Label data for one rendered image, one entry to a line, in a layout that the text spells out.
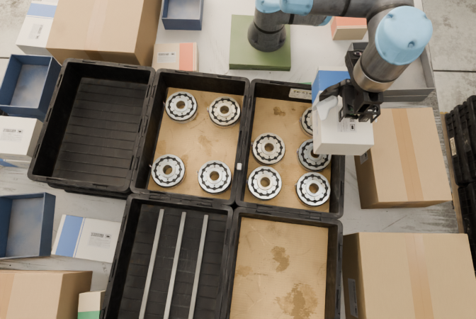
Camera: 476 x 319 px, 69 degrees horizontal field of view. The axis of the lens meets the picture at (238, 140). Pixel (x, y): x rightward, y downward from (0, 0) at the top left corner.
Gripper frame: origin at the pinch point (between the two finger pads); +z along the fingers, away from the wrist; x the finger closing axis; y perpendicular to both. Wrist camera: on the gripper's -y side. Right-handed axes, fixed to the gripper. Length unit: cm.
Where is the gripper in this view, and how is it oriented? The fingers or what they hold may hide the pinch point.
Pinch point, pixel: (342, 108)
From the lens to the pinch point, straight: 89.3
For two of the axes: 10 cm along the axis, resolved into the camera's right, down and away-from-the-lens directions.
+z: 0.1, 3.1, 9.5
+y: -0.4, 9.5, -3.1
